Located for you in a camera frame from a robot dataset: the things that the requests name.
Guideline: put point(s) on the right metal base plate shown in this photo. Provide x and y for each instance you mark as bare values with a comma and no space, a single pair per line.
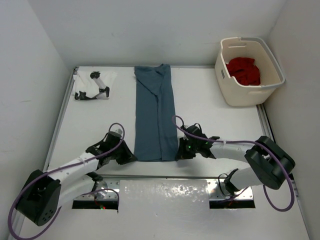
215,194

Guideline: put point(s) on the teal blue t shirt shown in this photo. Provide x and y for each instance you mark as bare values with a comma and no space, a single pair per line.
156,137

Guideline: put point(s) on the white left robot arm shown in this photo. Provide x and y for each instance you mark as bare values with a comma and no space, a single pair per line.
44,193

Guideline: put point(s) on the metal base plate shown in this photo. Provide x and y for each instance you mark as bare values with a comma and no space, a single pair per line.
107,191
215,194

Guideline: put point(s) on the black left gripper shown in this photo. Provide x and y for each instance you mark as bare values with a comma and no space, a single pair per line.
128,156

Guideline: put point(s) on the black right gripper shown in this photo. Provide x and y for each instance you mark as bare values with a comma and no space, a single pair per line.
182,154

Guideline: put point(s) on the white printed t shirt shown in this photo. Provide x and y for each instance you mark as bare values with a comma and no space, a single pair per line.
93,85

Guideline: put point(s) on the red t shirt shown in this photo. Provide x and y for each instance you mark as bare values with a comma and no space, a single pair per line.
245,71

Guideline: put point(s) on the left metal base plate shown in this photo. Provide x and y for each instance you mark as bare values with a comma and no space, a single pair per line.
107,191

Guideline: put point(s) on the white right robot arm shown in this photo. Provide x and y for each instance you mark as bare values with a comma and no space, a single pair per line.
268,163

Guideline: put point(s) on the cream plastic laundry basket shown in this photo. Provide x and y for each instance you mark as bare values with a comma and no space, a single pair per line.
271,75

